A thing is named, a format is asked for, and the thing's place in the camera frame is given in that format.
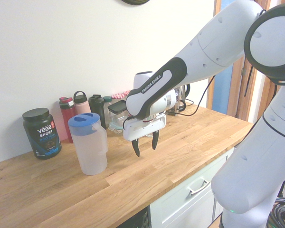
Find red water bottle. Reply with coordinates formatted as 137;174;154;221
59;96;76;144

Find clear container with black lid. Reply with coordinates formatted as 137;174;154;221
107;100;128;127

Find black Vega protein tub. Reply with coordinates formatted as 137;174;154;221
22;107;62;160

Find pink water bottle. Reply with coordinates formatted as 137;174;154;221
73;90;91;116

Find black dishwasher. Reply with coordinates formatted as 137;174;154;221
123;206;152;228

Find black shaker bottle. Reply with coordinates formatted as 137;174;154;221
88;94;107;130

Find jar with dark green lid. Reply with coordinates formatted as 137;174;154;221
102;95;114;127

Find black wall clock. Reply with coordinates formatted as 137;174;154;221
120;0;151;5

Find white cabinet drawer front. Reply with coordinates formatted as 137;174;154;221
149;140;236;228

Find glass container with teal lid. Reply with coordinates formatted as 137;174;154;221
108;120;125;137

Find translucent pitcher with blue lid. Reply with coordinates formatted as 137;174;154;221
67;113;109;176

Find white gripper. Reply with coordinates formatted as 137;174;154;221
123;113;168;158

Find wooden door with glass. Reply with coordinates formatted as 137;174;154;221
213;0;280;124

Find silver drawer handle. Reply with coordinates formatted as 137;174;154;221
187;179;211;196

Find coiled black cables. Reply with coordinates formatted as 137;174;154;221
269;197;285;228

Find chrome electric kettle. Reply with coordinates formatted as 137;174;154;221
167;84;191;117

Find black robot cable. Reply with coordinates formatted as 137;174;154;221
179;64;256;117

